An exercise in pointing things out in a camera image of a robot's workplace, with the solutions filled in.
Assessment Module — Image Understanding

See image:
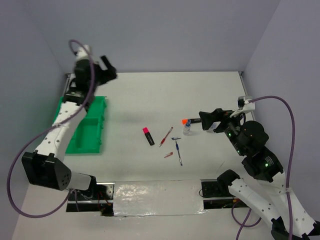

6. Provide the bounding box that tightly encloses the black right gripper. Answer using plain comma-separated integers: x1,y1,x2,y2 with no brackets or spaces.
197,106,246,154

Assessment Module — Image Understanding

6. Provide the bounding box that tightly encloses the orange highlighter marker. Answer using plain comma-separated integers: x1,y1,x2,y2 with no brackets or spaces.
181,118,201,125

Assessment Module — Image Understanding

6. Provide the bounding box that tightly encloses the blue gel pen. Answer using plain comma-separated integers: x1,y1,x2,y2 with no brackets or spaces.
175,140,183,166

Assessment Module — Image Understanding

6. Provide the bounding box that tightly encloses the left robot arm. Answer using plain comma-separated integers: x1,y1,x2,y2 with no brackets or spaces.
21,58,98,200

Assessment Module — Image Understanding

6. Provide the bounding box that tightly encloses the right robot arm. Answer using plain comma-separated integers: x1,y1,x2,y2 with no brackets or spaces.
199,108,320,240

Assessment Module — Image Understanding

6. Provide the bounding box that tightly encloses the clear tub of paperclips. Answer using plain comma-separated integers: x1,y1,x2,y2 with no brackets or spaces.
207,122,217,133

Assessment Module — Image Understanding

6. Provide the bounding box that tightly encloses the clear blue-capped glue bottle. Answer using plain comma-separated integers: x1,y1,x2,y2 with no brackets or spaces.
183,119,193,136

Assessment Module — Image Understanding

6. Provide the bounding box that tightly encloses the red gel pen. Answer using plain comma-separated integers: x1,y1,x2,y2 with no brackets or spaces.
158,126,174,148

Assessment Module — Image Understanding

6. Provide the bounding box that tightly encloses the green compartment bin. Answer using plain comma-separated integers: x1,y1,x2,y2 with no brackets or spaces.
46,96,107,159

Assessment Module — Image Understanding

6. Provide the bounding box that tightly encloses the silver tape sheet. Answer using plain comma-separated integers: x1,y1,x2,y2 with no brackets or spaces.
113,180,206,217

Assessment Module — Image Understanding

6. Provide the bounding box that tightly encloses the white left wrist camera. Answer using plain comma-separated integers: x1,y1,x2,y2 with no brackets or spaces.
75,44,99,66

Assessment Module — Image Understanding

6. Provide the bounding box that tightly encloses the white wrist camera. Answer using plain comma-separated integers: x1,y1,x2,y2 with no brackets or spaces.
75,44,99,66
229,96,255,118

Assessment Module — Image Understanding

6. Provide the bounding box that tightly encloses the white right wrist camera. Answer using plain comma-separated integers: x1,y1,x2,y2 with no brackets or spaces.
229,96,255,118

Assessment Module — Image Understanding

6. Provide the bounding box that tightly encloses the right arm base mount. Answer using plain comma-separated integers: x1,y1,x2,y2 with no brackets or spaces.
198,179,247,210

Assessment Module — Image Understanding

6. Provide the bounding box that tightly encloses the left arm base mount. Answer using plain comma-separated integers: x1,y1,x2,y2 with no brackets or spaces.
66,182,115,217

